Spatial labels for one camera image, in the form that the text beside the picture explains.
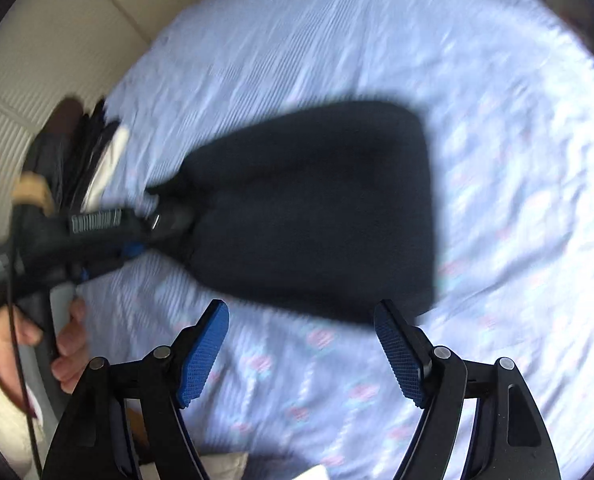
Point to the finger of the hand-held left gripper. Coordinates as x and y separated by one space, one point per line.
167 222
122 257

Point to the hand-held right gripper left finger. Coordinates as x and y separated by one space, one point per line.
202 360

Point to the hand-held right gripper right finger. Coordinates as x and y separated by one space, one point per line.
402 360

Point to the person's left hand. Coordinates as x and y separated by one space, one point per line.
69 345

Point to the black folded garment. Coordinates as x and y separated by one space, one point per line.
89 160

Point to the white quilted jacket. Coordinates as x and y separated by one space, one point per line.
202 467

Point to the brown folded garment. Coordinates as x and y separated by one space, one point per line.
67 115

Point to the white sliding wardrobe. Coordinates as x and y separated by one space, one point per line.
52 35

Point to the blue striped bedsheet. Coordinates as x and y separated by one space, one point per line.
477 110

